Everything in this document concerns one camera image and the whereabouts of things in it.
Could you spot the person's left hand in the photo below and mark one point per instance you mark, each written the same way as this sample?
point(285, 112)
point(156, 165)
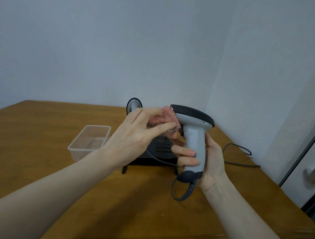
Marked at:
point(130, 142)

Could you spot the person's right hand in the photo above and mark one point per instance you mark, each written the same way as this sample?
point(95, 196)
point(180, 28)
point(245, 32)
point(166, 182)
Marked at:
point(214, 165)

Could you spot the person's right thumb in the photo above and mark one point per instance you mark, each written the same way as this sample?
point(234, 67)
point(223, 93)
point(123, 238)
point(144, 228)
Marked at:
point(209, 142)

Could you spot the person's left thumb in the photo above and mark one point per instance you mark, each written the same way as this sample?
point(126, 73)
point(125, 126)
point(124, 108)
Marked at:
point(163, 128)

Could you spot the pink fuzzy cleaning cloth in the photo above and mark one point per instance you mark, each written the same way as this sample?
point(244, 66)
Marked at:
point(164, 117)

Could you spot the grey handheld barcode scanner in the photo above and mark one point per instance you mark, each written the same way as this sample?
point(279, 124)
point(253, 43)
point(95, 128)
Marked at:
point(195, 147)

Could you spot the person's left forearm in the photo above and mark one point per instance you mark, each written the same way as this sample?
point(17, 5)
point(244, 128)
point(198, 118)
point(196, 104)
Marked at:
point(54, 194)

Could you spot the person's right forearm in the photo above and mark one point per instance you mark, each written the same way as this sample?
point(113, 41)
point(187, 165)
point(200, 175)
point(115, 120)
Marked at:
point(236, 211)

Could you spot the black scanner stand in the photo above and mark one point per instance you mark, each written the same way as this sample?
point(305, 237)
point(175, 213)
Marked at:
point(160, 145)

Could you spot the clear plastic container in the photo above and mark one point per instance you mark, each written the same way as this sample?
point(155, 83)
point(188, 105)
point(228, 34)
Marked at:
point(86, 145)

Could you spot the white door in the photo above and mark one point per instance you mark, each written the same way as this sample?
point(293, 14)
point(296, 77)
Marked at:
point(299, 179)

